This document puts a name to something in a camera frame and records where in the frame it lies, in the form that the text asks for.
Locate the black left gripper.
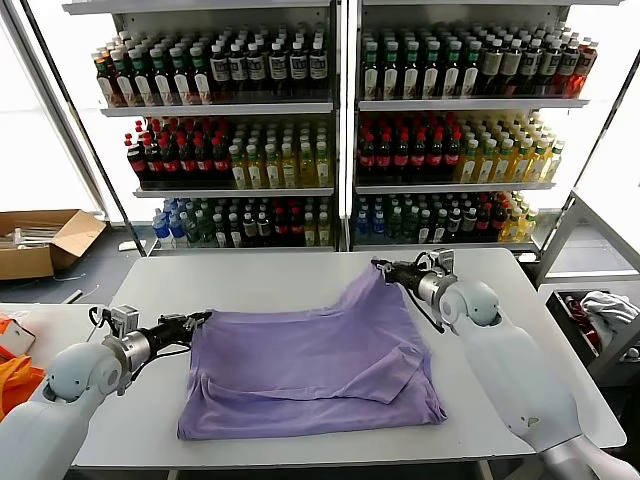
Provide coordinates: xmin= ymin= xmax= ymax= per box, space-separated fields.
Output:
xmin=144 ymin=311 xmax=214 ymax=351

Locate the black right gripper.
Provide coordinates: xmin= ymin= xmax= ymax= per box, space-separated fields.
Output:
xmin=370 ymin=257 xmax=427 ymax=297

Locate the purple t-shirt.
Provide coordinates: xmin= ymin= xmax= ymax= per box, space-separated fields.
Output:
xmin=176 ymin=262 xmax=449 ymax=441

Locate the small red cap cola bottle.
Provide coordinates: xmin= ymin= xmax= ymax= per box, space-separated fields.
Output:
xmin=490 ymin=203 xmax=507 ymax=242
xmin=273 ymin=208 xmax=290 ymax=247
xmin=288 ymin=208 xmax=305 ymax=247
xmin=475 ymin=203 xmax=494 ymax=242

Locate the open cardboard box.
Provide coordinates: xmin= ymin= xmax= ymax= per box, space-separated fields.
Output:
xmin=0 ymin=208 xmax=108 ymax=281

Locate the white box with orange edge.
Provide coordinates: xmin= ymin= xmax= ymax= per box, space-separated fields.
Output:
xmin=0 ymin=313 xmax=37 ymax=360

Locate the bundle of white strips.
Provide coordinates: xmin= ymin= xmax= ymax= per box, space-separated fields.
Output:
xmin=0 ymin=225 xmax=66 ymax=247

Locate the grey metal shelving unit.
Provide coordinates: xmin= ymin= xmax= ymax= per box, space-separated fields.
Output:
xmin=349 ymin=0 xmax=591 ymax=252
xmin=62 ymin=0 xmax=346 ymax=257

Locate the orange fabric bag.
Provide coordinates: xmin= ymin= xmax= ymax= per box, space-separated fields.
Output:
xmin=0 ymin=353 xmax=51 ymax=416

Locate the black storage bin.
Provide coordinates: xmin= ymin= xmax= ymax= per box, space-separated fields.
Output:
xmin=544 ymin=288 xmax=640 ymax=370

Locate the red crumpled garment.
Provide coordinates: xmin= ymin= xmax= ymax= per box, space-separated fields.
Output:
xmin=562 ymin=293 xmax=601 ymax=350

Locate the green cap dark tea bottle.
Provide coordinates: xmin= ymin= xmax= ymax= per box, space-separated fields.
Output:
xmin=189 ymin=44 xmax=212 ymax=106
xmin=442 ymin=40 xmax=462 ymax=99
xmin=362 ymin=42 xmax=381 ymax=100
xmin=169 ymin=45 xmax=194 ymax=106
xmin=149 ymin=46 xmax=174 ymax=106
xmin=129 ymin=47 xmax=155 ymax=107
xmin=111 ymin=48 xmax=137 ymax=107
xmin=382 ymin=42 xmax=401 ymax=100
xmin=422 ymin=40 xmax=442 ymax=100
xmin=402 ymin=41 xmax=421 ymax=100
xmin=460 ymin=39 xmax=481 ymax=98

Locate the dark slanted pole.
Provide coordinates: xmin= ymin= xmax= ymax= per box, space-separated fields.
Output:
xmin=569 ymin=58 xmax=640 ymax=210
xmin=19 ymin=0 xmax=140 ymax=256

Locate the dark bottle black-white label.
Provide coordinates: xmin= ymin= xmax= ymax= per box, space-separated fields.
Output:
xmin=288 ymin=40 xmax=308 ymax=99
xmin=268 ymin=40 xmax=289 ymax=99
xmin=209 ymin=42 xmax=231 ymax=100
xmin=538 ymin=38 xmax=564 ymax=96
xmin=555 ymin=39 xmax=581 ymax=97
xmin=247 ymin=42 xmax=267 ymax=100
xmin=308 ymin=39 xmax=327 ymax=98
xmin=228 ymin=42 xmax=249 ymax=100

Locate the white crumpled garment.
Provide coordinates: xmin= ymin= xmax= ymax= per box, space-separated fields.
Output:
xmin=577 ymin=289 xmax=640 ymax=350

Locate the dark bottle beige label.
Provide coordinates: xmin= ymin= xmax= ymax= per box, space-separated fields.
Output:
xmin=501 ymin=38 xmax=525 ymax=96
xmin=480 ymin=38 xmax=505 ymax=96
xmin=519 ymin=38 xmax=545 ymax=96

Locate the orange tea bottle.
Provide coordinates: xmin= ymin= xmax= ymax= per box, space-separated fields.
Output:
xmin=94 ymin=48 xmax=119 ymax=107

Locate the red drink bottle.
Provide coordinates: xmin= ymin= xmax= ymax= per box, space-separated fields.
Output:
xmin=569 ymin=42 xmax=599 ymax=99

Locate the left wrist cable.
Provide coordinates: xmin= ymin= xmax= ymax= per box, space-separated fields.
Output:
xmin=115 ymin=342 xmax=195 ymax=397

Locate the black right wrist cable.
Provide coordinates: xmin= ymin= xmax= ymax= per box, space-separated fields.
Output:
xmin=399 ymin=284 xmax=447 ymax=335

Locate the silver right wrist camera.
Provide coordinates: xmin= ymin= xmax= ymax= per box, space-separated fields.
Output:
xmin=417 ymin=248 xmax=457 ymax=279

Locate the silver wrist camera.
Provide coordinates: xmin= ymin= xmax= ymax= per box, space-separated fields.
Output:
xmin=417 ymin=248 xmax=457 ymax=279
xmin=102 ymin=305 xmax=141 ymax=337

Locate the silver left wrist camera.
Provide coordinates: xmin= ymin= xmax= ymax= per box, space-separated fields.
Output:
xmin=102 ymin=305 xmax=141 ymax=337

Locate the grey metal frame cart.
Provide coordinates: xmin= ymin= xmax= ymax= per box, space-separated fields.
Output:
xmin=534 ymin=190 xmax=640 ymax=385

